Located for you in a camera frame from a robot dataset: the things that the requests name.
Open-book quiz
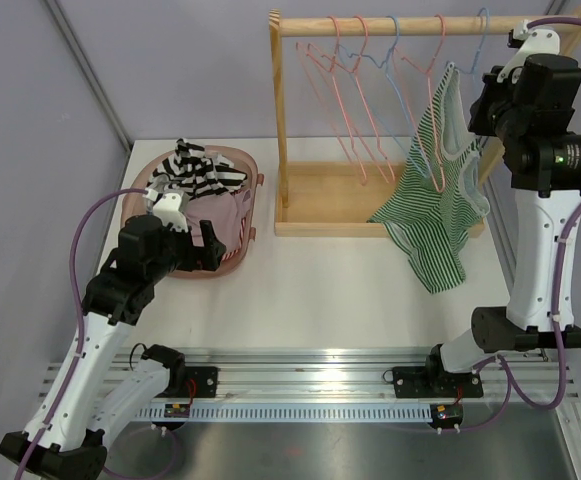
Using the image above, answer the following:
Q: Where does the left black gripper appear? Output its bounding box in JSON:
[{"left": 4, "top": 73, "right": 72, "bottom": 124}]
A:
[{"left": 147, "top": 219, "right": 225, "bottom": 283}]

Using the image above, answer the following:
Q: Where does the mauve tank top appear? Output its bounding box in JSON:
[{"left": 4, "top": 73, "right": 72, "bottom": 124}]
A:
[{"left": 184, "top": 189, "right": 252, "bottom": 253}]

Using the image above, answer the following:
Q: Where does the black white striped tank top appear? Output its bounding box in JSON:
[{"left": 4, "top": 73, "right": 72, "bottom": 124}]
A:
[{"left": 146, "top": 138, "right": 248, "bottom": 200}]

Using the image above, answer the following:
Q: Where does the light blue wire hanger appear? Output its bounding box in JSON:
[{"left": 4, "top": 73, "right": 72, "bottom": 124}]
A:
[{"left": 338, "top": 14, "right": 429, "bottom": 177}]

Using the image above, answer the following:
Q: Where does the green white striped tank top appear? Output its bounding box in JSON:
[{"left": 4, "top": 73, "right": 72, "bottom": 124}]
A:
[{"left": 369, "top": 62, "right": 490, "bottom": 294}]

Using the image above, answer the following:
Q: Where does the red white striped tank top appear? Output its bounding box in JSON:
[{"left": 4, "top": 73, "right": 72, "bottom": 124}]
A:
[{"left": 222, "top": 217, "right": 246, "bottom": 262}]

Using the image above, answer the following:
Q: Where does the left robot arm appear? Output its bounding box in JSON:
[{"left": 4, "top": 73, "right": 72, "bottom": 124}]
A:
[{"left": 0, "top": 215, "right": 226, "bottom": 479}]

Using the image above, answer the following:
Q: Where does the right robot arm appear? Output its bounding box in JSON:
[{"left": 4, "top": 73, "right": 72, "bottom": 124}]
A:
[{"left": 421, "top": 53, "right": 581, "bottom": 398}]

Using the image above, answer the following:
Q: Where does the pink plastic basin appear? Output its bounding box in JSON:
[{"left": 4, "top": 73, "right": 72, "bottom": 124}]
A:
[{"left": 117, "top": 145, "right": 264, "bottom": 280}]

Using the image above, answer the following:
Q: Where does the wooden clothes rack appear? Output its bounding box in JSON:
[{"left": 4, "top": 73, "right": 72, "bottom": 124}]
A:
[{"left": 268, "top": 9, "right": 525, "bottom": 238}]

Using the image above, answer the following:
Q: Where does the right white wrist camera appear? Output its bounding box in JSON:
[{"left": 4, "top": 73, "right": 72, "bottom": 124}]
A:
[{"left": 496, "top": 20, "right": 561, "bottom": 83}]

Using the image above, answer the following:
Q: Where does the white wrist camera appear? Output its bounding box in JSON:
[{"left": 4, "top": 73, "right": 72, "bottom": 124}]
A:
[
  {"left": 496, "top": 20, "right": 561, "bottom": 83},
  {"left": 143, "top": 189, "right": 190, "bottom": 233}
]

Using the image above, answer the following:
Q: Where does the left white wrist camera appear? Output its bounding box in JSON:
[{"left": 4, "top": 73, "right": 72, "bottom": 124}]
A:
[{"left": 143, "top": 189, "right": 190, "bottom": 233}]

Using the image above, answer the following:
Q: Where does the aluminium mounting rail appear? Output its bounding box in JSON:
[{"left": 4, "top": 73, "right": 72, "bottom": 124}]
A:
[{"left": 39, "top": 347, "right": 581, "bottom": 401}]

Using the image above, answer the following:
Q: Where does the white slotted cable duct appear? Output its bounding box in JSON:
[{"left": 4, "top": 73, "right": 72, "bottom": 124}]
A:
[{"left": 135, "top": 403, "right": 432, "bottom": 423}]

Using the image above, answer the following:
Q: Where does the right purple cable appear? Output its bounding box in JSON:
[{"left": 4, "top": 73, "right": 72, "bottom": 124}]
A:
[{"left": 499, "top": 14, "right": 581, "bottom": 411}]

